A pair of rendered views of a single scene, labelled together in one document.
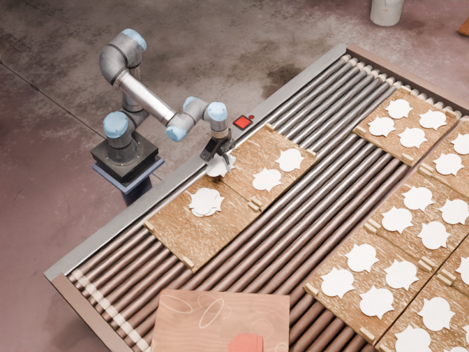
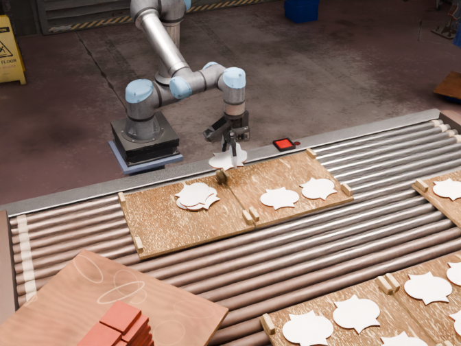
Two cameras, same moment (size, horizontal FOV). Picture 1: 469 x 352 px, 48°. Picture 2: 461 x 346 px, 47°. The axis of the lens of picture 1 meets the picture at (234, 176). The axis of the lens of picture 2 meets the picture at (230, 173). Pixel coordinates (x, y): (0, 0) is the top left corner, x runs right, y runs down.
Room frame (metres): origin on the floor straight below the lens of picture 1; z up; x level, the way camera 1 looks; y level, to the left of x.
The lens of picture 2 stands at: (-0.04, -0.46, 2.15)
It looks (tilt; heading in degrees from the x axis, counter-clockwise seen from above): 35 degrees down; 18
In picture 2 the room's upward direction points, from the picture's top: straight up
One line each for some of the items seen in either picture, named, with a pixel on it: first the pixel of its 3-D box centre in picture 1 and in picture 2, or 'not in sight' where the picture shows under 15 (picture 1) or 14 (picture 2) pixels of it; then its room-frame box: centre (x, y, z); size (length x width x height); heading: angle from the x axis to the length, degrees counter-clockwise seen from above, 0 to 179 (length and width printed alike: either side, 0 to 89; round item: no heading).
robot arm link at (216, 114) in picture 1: (217, 116); (233, 85); (1.54, 0.05, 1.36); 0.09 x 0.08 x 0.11; 53
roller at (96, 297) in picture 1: (251, 167); (270, 187); (1.61, -0.09, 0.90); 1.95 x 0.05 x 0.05; 130
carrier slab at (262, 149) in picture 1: (263, 165); (284, 186); (1.59, -0.15, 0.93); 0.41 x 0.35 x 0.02; 131
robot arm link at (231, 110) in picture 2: (218, 129); (233, 106); (1.54, 0.04, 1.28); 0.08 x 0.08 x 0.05
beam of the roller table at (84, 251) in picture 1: (220, 147); (247, 160); (1.78, 0.06, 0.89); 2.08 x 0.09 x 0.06; 130
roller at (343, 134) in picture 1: (282, 189); (293, 216); (1.46, -0.22, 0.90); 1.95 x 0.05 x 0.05; 130
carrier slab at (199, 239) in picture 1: (202, 219); (183, 212); (1.32, 0.17, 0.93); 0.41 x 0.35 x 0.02; 130
